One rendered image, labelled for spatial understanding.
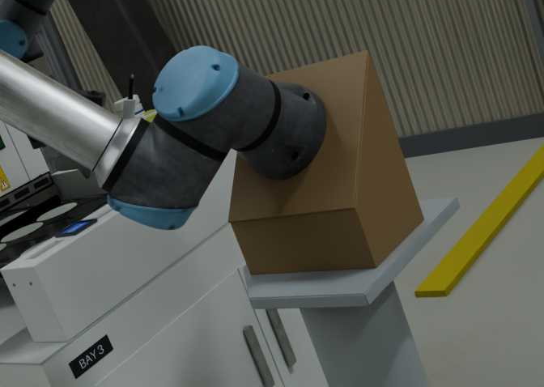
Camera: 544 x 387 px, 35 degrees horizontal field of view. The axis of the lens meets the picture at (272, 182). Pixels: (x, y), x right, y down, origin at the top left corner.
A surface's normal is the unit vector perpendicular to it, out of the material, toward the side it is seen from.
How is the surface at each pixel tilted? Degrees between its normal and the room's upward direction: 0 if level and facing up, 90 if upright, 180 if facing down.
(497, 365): 0
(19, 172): 90
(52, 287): 90
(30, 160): 90
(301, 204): 49
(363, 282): 0
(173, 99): 43
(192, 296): 90
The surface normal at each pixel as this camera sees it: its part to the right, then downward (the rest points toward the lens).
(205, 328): 0.77, -0.12
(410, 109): -0.55, 0.40
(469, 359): -0.34, -0.91
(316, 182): -0.65, -0.29
